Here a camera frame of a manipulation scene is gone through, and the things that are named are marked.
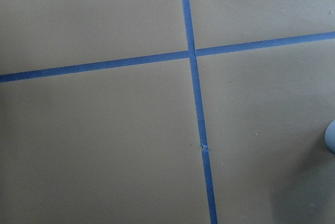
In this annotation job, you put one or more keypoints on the blue ribbed plastic cup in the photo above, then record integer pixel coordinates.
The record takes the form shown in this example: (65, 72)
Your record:
(330, 137)

